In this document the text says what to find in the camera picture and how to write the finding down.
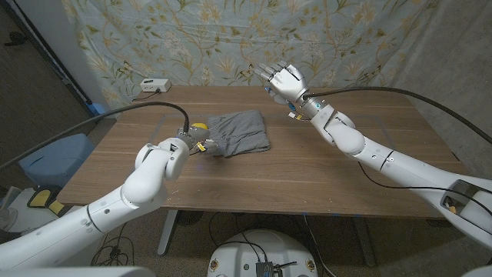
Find grey fabric shorts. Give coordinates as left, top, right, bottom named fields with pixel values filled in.
left=207, top=109, right=271, bottom=159

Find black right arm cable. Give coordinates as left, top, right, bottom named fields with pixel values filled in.
left=307, top=86, right=492, bottom=145

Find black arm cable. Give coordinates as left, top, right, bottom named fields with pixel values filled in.
left=0, top=101, right=191, bottom=172
left=307, top=86, right=492, bottom=145

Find yellow and black floor pad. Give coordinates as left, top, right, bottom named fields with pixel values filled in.
left=27, top=187, right=65, bottom=216

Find white power strip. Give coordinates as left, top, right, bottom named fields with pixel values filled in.
left=139, top=78, right=172, bottom=94

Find thin black cable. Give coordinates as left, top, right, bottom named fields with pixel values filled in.
left=357, top=161, right=492, bottom=216

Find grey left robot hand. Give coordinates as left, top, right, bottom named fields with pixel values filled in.
left=176, top=128, right=220, bottom=155

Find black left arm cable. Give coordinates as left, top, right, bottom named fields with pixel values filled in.
left=0, top=101, right=191, bottom=172

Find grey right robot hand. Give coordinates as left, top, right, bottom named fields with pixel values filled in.
left=253, top=60, right=309, bottom=105

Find floral printed backdrop cloth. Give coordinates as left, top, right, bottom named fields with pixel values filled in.
left=61, top=0, right=439, bottom=118

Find white robot torso base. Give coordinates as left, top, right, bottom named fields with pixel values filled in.
left=206, top=229, right=319, bottom=277

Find blue plastic bin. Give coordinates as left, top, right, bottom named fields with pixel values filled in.
left=18, top=133, right=96, bottom=189

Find black power strip cord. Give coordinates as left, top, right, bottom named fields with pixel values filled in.
left=132, top=90, right=161, bottom=102

